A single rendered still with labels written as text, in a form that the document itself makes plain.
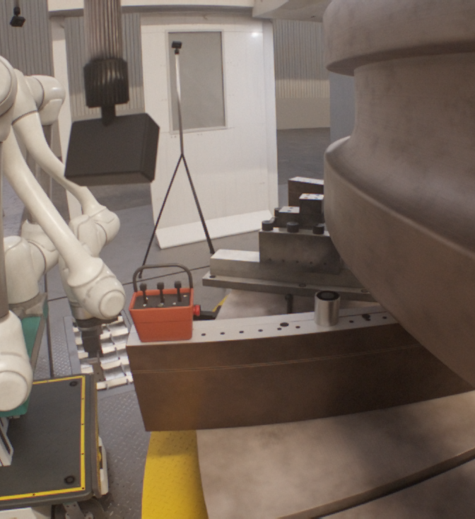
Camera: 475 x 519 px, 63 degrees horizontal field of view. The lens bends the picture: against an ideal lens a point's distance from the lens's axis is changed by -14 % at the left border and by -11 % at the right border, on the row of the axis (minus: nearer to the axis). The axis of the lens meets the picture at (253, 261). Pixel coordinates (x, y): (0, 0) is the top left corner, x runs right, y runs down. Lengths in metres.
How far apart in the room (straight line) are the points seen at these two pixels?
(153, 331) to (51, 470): 0.61
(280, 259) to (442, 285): 1.55
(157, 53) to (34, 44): 10.60
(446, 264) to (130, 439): 1.59
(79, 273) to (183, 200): 3.36
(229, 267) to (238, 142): 2.11
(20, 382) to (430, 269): 0.90
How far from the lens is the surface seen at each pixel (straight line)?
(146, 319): 1.34
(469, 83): 1.04
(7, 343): 0.97
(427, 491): 1.44
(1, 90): 0.84
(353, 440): 1.55
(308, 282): 2.48
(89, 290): 1.03
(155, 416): 1.56
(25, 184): 1.08
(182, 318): 1.33
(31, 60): 14.52
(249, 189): 4.59
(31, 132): 1.47
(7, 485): 1.59
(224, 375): 1.44
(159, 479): 1.87
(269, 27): 4.73
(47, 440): 1.69
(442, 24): 0.91
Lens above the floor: 1.41
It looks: 22 degrees down
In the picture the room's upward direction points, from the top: 2 degrees counter-clockwise
